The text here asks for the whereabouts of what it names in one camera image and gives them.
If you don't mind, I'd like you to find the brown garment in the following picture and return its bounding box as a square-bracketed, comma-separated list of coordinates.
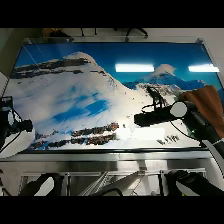
[179, 85, 224, 140]

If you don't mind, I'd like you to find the black office chair base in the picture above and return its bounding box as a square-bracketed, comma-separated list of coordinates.
[125, 27, 149, 38]

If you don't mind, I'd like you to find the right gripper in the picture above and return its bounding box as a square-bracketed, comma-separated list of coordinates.
[133, 107, 175, 128]

